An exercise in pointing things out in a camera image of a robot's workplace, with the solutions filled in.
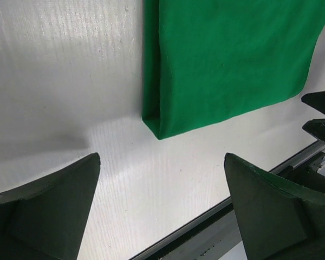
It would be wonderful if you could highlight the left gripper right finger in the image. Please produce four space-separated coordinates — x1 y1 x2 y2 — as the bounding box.
224 153 325 259

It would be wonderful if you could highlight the green t shirt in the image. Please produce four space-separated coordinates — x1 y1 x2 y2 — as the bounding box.
142 1 325 140

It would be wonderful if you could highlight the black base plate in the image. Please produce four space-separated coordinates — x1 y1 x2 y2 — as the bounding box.
133 141 325 259

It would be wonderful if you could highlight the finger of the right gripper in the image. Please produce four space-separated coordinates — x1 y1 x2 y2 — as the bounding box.
302 119 325 144
301 91 325 115

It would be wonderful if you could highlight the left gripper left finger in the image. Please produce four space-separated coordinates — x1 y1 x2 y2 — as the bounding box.
0 153 101 259

